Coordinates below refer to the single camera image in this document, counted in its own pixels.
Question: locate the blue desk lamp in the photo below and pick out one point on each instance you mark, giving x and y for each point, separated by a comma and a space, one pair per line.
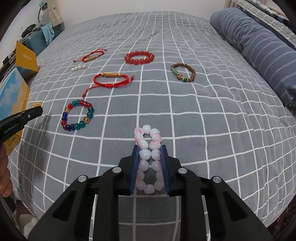
42, 7

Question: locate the white blue cardboard box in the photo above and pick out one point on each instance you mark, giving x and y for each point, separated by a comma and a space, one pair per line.
14, 94

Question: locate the teal cloth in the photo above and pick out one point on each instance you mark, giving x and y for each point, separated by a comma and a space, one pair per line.
48, 33

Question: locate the yellow box lid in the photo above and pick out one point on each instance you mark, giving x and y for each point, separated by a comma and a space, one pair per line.
26, 61

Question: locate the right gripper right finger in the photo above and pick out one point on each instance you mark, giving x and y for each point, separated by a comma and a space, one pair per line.
170, 167

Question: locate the teal suitcase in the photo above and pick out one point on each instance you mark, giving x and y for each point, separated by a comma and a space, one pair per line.
35, 40

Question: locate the folded checked blanket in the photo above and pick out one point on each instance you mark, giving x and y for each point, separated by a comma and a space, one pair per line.
279, 25

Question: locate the grey checked bed cover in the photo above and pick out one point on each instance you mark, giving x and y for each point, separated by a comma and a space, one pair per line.
101, 79

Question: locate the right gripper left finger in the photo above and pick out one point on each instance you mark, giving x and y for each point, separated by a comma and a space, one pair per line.
129, 169

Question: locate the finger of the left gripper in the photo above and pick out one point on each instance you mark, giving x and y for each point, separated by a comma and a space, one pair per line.
12, 124

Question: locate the person's left hand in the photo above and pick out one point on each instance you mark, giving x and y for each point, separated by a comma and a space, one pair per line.
6, 186

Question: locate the blue striped pillow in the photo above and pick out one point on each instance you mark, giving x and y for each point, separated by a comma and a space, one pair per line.
272, 58

